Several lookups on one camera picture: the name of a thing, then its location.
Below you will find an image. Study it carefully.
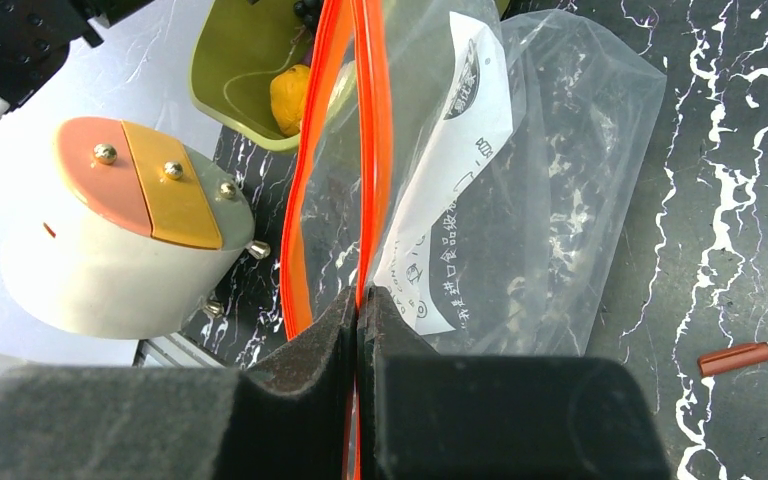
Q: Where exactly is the yellow-orange tangerine toy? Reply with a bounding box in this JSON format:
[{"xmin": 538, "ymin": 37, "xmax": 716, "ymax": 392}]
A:
[{"xmin": 269, "ymin": 64, "xmax": 311, "ymax": 136}]

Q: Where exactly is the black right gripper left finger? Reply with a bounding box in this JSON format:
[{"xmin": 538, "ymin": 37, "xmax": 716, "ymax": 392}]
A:
[{"xmin": 0, "ymin": 290, "xmax": 356, "ymax": 479}]

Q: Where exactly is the clear zip bag orange zipper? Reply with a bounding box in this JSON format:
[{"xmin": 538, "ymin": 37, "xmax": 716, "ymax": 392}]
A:
[{"xmin": 280, "ymin": 1, "xmax": 666, "ymax": 479}]

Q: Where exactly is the black grape bunch toy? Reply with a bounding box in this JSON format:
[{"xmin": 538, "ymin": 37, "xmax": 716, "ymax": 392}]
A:
[{"xmin": 293, "ymin": 0, "xmax": 324, "ymax": 33}]

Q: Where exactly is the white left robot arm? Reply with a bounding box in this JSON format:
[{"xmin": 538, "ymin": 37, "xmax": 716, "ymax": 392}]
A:
[{"xmin": 0, "ymin": 0, "xmax": 152, "ymax": 120}]

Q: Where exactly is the red cap marker pen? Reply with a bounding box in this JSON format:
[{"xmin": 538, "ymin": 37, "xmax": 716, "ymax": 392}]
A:
[{"xmin": 697, "ymin": 341, "xmax": 768, "ymax": 377}]

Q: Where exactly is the olive green plastic basket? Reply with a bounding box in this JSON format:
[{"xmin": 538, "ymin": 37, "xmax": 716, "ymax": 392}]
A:
[{"xmin": 188, "ymin": 0, "xmax": 512, "ymax": 156}]

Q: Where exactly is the white cylinder pastel lid box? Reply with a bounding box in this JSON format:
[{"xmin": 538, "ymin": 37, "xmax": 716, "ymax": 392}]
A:
[{"xmin": 1, "ymin": 117, "xmax": 270, "ymax": 340}]

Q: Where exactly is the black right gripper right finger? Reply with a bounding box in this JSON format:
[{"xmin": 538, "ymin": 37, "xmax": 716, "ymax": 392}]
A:
[{"xmin": 356, "ymin": 287, "xmax": 670, "ymax": 479}]

